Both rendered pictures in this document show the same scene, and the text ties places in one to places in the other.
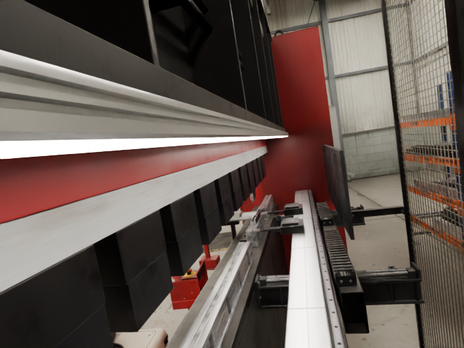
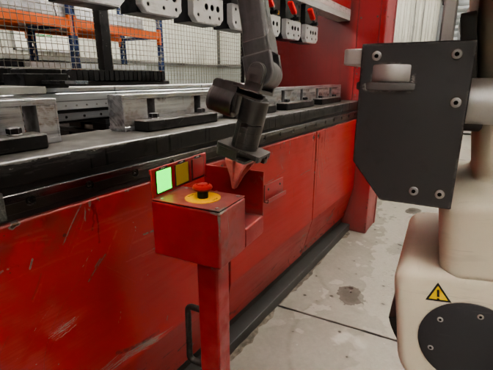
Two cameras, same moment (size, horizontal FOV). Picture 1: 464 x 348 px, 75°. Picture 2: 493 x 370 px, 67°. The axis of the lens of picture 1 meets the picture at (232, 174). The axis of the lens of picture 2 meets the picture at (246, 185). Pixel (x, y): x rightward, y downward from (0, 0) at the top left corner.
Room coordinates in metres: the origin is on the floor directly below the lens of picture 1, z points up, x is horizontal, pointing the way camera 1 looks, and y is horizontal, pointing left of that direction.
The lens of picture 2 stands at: (2.28, 0.64, 1.01)
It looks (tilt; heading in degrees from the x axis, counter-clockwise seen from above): 16 degrees down; 199
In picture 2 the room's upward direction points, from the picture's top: straight up
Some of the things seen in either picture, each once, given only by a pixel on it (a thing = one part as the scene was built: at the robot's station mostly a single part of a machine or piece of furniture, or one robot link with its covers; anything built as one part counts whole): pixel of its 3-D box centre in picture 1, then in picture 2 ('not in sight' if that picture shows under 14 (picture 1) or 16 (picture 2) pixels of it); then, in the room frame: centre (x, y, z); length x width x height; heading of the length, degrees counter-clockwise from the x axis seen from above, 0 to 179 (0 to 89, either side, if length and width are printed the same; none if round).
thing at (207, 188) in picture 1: (199, 212); (234, 6); (0.93, 0.12, 1.26); 0.15 x 0.09 x 0.17; 167
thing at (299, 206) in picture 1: (281, 210); not in sight; (1.83, -0.26, 1.01); 0.26 x 0.12 x 0.05; 77
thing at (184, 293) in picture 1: (189, 283); (211, 204); (1.59, 0.32, 0.75); 0.20 x 0.16 x 0.18; 173
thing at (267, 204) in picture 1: (266, 206); not in sight; (2.41, -0.23, 0.92); 0.50 x 0.06 x 0.10; 167
